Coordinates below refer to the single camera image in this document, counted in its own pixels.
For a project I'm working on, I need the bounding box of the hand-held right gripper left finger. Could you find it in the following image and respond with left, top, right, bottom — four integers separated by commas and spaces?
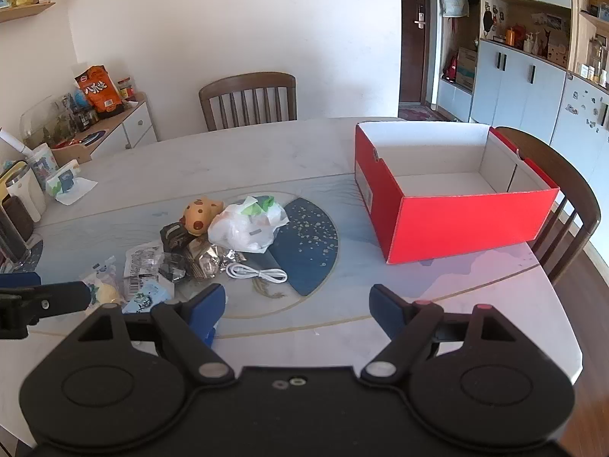
78, 283, 235, 384

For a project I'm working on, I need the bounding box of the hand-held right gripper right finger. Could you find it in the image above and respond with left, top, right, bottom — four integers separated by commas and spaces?
360, 284, 519, 384

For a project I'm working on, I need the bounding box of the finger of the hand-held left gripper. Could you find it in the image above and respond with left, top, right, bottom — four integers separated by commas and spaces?
0, 273, 42, 289
27, 282, 94, 324

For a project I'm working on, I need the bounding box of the yellow snack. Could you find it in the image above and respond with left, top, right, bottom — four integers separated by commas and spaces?
78, 257, 125, 306

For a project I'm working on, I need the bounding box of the white usb cable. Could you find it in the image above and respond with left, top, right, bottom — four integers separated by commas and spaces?
225, 262, 289, 285

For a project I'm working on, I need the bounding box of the blue white round snack packet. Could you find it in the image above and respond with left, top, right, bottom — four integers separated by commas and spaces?
124, 280, 176, 314

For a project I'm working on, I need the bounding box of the clear wrapper with barcode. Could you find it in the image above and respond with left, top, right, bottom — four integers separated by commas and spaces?
124, 244, 165, 296

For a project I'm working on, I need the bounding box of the white plastic bag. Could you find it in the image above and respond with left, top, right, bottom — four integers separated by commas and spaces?
208, 195, 289, 254

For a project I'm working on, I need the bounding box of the red cardboard shoe box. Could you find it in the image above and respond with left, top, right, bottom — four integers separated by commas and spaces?
354, 121, 561, 265

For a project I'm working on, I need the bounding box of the white patterned desktop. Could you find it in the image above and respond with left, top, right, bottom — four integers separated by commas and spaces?
0, 117, 585, 457

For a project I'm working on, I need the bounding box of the dark blue speckled coaster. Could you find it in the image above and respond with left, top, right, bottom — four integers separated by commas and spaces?
0, 240, 45, 274

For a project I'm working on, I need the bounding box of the crumpled foil wrapper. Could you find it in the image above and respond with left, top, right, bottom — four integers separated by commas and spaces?
185, 238, 222, 278

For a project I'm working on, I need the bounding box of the dark silver snack packet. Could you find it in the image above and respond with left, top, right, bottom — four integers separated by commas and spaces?
159, 252, 191, 283

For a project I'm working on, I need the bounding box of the brown leather holder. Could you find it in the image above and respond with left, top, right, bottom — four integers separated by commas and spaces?
0, 195, 35, 243

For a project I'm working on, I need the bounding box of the dark brown snack packet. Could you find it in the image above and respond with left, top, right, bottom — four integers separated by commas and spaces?
159, 223, 191, 253

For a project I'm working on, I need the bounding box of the white electric kettle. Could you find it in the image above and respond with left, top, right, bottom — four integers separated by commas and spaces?
7, 166, 46, 222

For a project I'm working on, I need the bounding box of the yellow spotted plush toy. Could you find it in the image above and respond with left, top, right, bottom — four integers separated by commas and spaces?
180, 197, 224, 236

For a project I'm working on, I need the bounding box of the tissue pack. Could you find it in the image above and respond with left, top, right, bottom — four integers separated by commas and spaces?
45, 161, 98, 206

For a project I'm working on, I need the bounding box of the printed paper cup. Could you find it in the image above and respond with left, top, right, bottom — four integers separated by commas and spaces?
26, 143, 60, 186

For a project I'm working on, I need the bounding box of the white paper roll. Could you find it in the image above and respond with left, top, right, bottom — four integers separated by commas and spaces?
0, 126, 27, 154

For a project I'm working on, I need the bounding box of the clear glass dome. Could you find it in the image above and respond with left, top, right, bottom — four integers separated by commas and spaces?
20, 95, 81, 149

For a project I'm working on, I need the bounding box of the white side cabinet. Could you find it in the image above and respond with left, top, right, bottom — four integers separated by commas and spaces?
52, 93, 158, 165

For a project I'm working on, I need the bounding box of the patterned entrance rug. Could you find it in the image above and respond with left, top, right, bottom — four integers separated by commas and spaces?
399, 105, 458, 122

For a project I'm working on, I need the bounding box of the orange snack bag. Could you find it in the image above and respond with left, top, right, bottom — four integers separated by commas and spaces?
73, 65, 125, 120

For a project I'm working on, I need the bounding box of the brown wooden curved chair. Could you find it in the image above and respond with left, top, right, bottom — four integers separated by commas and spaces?
495, 126, 601, 286

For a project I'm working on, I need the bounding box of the brown wooden slat-back chair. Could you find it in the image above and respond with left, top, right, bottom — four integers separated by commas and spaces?
198, 72, 298, 133

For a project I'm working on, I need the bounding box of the dark brown door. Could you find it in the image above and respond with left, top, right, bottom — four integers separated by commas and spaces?
399, 0, 441, 108

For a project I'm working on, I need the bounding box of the brown cardboard carton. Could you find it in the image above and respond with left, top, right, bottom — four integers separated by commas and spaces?
456, 46, 478, 92

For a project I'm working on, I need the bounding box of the white fridge with magnets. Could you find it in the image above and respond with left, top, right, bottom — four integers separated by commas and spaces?
549, 71, 609, 201

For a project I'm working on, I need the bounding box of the pale blue tote bag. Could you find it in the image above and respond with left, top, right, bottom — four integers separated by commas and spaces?
438, 0, 470, 19

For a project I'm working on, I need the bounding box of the wooden wall shelf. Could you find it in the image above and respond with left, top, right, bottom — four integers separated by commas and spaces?
0, 2, 56, 24

